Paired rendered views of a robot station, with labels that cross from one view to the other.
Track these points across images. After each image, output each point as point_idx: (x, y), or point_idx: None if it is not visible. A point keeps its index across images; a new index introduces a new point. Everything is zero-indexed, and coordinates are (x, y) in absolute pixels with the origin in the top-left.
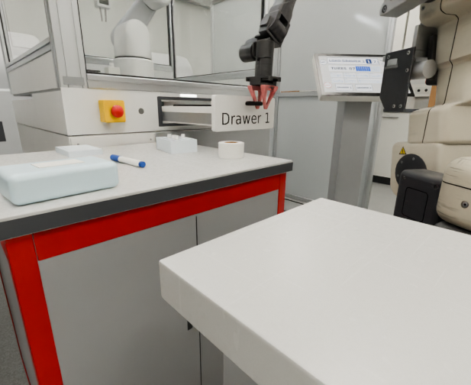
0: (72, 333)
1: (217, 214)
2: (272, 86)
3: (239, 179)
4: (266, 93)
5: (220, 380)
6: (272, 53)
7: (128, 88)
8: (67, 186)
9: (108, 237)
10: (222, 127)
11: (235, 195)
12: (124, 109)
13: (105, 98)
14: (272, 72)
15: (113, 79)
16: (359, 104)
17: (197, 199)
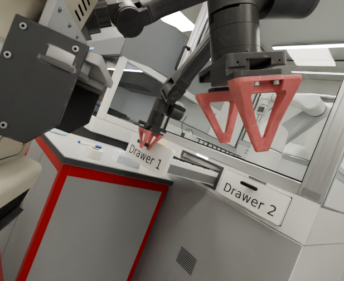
0: None
1: (44, 158)
2: (143, 129)
3: (50, 146)
4: (140, 134)
5: (6, 255)
6: (154, 106)
7: (171, 140)
8: None
9: (36, 140)
10: (128, 153)
11: (49, 155)
12: None
13: (161, 143)
14: (151, 120)
15: (168, 134)
16: None
17: (45, 145)
